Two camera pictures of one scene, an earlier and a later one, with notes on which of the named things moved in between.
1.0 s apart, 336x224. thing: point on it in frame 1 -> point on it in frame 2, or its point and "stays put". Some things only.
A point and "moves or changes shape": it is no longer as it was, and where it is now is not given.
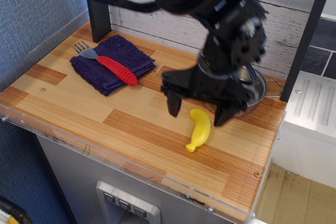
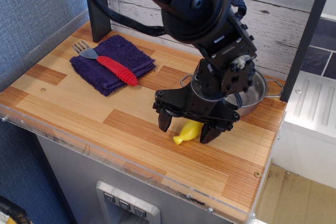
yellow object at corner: x=11 y=220 stays put
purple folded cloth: x=118 y=49 stays put
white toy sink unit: x=306 y=144 stays put
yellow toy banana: x=201 y=128 moves or changes shape
